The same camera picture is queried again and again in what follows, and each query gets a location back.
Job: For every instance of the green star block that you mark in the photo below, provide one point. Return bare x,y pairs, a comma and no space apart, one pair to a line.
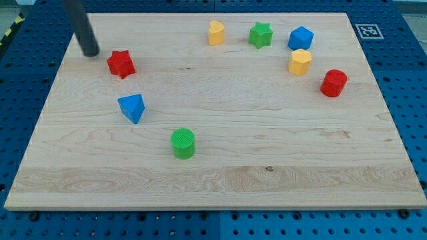
261,35

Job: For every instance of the red star block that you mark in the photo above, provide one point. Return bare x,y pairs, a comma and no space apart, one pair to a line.
121,64

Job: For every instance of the green cylinder block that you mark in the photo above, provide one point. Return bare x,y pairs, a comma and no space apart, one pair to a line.
183,143

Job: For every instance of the light wooden board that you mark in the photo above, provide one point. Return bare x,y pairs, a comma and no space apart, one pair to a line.
264,137

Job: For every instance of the blue triangle block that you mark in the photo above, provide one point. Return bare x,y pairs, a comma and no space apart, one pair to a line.
132,107

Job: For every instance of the yellow heart block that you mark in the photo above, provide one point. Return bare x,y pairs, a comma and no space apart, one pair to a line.
216,33

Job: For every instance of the yellow pentagon block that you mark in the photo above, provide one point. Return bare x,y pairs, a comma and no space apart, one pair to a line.
299,63

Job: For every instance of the blue pentagon block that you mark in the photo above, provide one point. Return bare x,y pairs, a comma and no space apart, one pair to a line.
300,38

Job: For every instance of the red cylinder block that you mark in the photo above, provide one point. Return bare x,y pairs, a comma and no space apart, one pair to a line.
333,83

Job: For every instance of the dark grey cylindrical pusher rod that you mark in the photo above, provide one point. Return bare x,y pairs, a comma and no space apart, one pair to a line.
82,27

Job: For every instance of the white fiducial marker tag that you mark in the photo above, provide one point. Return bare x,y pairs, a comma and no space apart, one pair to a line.
369,31

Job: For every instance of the black bolt front left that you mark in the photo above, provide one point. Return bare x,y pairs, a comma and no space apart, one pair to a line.
33,216

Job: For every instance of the black bolt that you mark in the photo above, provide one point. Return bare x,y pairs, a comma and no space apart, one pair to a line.
33,216
404,213

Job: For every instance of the black bolt front right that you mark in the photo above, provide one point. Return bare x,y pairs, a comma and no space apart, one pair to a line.
404,213

